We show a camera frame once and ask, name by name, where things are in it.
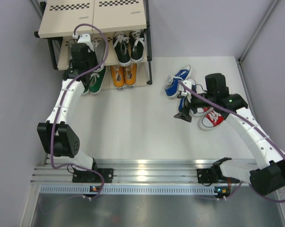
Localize green sneaker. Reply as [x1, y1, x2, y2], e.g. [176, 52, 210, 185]
[89, 66, 107, 95]
[82, 80, 90, 95]

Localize grey sneaker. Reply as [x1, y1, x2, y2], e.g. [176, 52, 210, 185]
[92, 38, 106, 68]
[68, 39, 77, 51]

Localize blue sneaker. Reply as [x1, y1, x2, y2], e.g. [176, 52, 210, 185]
[164, 65, 192, 98]
[175, 78, 197, 121]

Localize orange sneaker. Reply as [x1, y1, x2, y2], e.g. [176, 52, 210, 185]
[110, 65, 125, 89]
[124, 63, 137, 87]

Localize black sneaker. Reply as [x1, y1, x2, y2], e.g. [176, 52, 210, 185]
[129, 29, 145, 63]
[113, 31, 131, 67]

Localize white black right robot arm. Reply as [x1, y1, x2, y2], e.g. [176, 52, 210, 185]
[174, 73, 285, 198]

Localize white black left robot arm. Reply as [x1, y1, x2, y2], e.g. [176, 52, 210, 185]
[37, 43, 113, 184]

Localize beige black shoe shelf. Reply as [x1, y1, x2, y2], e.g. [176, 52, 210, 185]
[34, 0, 152, 87]

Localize red sneaker upper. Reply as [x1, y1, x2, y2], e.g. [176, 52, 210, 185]
[190, 107, 213, 117]

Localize red sneaker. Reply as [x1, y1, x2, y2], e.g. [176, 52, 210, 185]
[199, 110, 224, 131]
[190, 107, 213, 117]

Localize red sneaker lower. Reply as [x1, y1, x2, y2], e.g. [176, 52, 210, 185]
[199, 110, 224, 131]

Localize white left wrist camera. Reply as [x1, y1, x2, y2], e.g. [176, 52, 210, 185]
[72, 34, 95, 52]

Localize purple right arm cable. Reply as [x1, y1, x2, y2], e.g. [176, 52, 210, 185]
[179, 80, 285, 203]

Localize aluminium mounting rail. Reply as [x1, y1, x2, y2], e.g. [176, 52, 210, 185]
[30, 159, 215, 185]

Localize grey slotted cable duct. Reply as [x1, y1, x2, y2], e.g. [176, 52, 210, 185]
[40, 184, 223, 196]

